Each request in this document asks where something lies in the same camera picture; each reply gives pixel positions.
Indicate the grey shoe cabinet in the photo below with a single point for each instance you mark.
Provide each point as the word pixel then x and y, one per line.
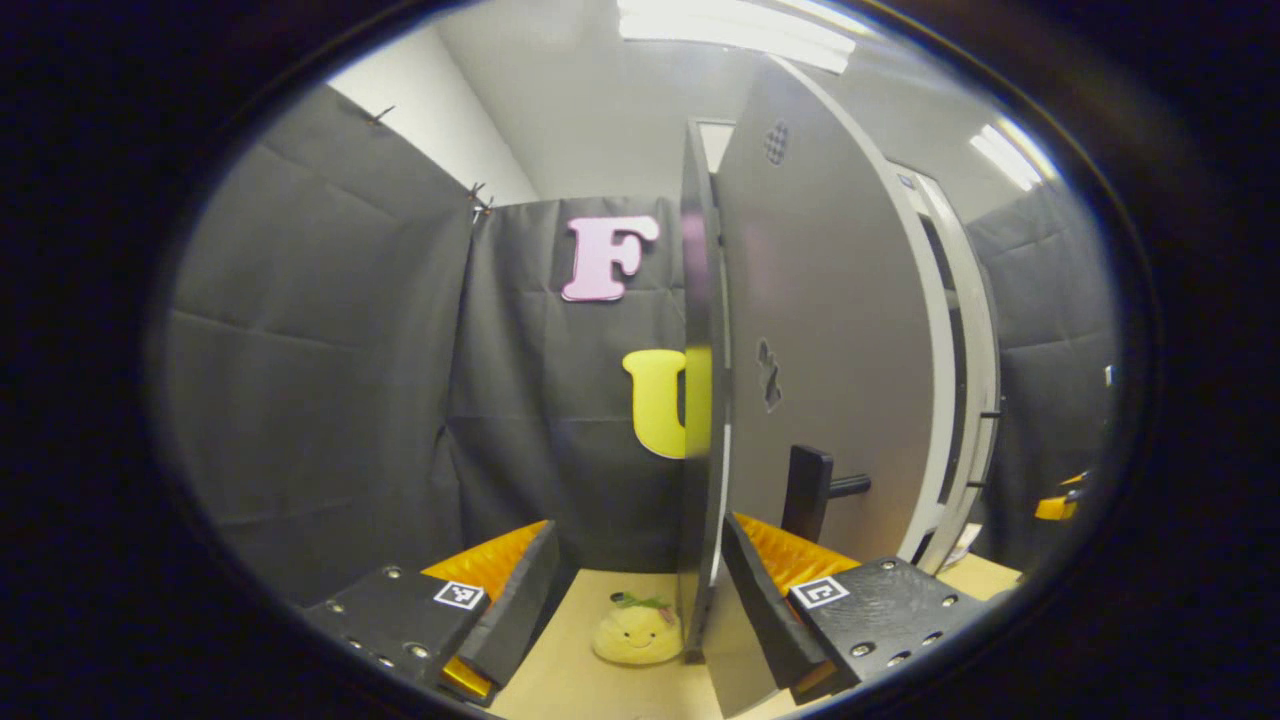
pixel 700 450

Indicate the yellow plush toy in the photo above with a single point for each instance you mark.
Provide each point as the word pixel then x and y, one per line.
pixel 635 635

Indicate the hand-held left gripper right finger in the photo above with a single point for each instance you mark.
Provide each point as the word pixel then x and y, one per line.
pixel 760 610

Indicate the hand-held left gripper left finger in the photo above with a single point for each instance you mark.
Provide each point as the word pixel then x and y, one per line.
pixel 525 600

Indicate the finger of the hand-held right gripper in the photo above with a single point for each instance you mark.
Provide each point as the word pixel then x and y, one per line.
pixel 1055 507

